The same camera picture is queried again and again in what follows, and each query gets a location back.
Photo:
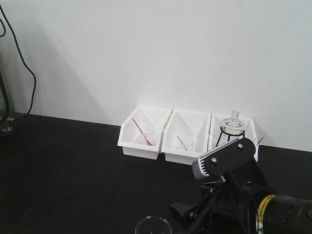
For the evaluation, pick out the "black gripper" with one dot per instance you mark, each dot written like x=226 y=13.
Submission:
x=228 y=206

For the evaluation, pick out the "clear glass beaker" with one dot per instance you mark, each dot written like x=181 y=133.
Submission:
x=153 y=225

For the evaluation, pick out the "small beaker in middle bin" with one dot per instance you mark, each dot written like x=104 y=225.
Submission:
x=189 y=143

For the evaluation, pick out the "small beaker in bin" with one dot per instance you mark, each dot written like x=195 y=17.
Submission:
x=189 y=143
x=149 y=134

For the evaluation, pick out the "round glass flask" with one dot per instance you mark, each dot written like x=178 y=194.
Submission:
x=233 y=125

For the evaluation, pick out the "right white plastic bin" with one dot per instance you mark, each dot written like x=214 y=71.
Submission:
x=215 y=131

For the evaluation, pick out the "white plastic bin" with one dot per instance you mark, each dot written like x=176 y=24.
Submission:
x=186 y=136
x=130 y=138
x=215 y=131

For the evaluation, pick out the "middle white plastic bin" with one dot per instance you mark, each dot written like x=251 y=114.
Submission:
x=186 y=136

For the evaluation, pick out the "red stirring rod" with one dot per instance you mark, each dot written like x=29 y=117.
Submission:
x=147 y=141

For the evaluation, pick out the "small beaker in left bin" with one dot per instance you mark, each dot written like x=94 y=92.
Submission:
x=149 y=134

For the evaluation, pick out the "left white plastic bin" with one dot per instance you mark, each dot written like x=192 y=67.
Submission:
x=130 y=138

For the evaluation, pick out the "glass door cabinet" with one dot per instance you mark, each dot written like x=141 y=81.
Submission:
x=7 y=109

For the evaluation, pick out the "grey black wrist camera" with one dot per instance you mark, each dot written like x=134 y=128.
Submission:
x=223 y=158

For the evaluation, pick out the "black wire tripod stand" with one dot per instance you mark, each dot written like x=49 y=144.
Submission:
x=225 y=136

